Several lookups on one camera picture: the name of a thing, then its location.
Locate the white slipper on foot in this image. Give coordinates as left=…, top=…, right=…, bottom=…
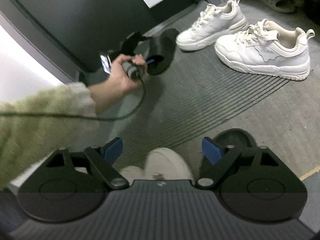
left=119, top=148, right=194, bottom=185

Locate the person's left hand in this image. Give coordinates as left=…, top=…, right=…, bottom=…
left=108, top=54, right=147, bottom=95

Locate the white sneaker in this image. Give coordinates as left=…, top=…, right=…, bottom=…
left=176, top=0, right=248, bottom=51
left=214, top=19, right=315, bottom=81

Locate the grey slide sandal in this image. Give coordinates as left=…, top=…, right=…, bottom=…
left=260, top=0, right=295, bottom=14

